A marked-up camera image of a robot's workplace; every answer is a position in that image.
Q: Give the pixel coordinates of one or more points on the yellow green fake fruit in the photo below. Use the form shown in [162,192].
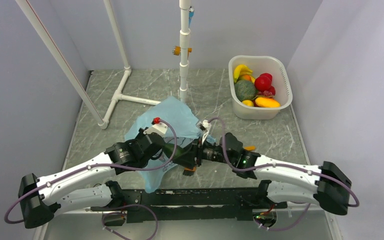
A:
[246,77]

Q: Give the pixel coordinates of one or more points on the white plastic basket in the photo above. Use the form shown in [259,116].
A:
[260,65]

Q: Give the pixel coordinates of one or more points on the yellow fake banana bunch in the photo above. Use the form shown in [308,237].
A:
[240,70]

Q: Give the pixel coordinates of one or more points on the orange fake mango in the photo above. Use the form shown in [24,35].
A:
[265,102]

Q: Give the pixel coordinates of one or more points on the white PVC pipe frame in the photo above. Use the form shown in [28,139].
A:
[182,50]

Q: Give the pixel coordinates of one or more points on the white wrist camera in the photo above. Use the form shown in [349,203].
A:
[158,127]
[205,127]

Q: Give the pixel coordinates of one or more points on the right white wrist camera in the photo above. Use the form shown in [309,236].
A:
[205,127]

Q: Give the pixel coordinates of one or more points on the red fake apple upper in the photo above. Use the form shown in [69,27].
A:
[267,75]

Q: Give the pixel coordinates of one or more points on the dark green fake cucumber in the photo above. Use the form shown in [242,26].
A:
[170,149]

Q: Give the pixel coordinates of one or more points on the light blue plastic bag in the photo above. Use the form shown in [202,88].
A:
[184,122]

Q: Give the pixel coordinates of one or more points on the orange black hex key set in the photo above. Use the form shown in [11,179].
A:
[189,171]

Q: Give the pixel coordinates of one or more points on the red fake apple lower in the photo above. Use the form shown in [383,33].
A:
[272,91]

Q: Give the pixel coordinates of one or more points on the yellow fake lemon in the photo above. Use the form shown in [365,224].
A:
[249,103]

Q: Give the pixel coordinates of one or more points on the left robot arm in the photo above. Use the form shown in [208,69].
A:
[43,198]

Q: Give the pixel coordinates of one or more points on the large red fake apple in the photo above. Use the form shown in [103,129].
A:
[262,83]

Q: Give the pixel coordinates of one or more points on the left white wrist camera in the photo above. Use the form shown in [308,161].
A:
[158,127]

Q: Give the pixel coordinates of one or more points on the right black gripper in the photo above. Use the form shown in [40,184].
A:
[188,159]

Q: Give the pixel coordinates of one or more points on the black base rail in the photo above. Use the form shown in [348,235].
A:
[240,203]

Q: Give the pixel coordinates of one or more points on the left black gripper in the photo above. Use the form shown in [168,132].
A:
[140,134]

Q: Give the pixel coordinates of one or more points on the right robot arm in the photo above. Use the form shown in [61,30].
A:
[323,185]

